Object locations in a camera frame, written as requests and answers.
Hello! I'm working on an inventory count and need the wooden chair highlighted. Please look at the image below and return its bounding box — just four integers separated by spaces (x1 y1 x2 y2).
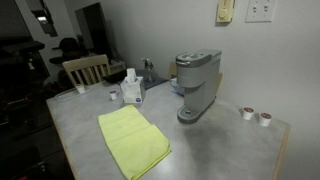
62 55 110 85

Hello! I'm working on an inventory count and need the grey pod coffee machine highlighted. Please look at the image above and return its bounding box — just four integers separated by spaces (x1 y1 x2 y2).
176 49 222 124

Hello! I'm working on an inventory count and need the coffee pod right near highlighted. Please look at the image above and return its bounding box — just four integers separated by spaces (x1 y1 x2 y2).
242 107 254 120

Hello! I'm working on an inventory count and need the yellow microfiber towel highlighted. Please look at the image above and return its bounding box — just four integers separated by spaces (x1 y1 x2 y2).
98 105 171 180

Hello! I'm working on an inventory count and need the coffee pod near tissue box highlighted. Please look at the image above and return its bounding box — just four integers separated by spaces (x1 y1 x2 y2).
109 90 118 100

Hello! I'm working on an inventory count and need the dark blue cloth mat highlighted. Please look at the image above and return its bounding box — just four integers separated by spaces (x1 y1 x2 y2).
136 70 166 89

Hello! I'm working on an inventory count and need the beige wall thermostat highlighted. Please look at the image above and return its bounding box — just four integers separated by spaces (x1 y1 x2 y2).
216 0 235 23

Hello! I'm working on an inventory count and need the small white cup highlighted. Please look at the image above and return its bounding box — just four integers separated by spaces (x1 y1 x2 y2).
75 84 85 94

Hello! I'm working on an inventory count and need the black tray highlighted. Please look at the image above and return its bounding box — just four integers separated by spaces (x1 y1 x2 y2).
103 70 127 84

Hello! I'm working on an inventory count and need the grey tissue box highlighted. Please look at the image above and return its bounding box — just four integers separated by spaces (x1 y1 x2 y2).
120 68 145 104

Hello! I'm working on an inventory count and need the coffee pod right far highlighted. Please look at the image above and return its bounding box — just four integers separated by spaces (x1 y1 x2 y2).
258 113 272 127

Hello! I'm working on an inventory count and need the blue pack behind machine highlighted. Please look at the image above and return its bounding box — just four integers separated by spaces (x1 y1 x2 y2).
170 78 184 96

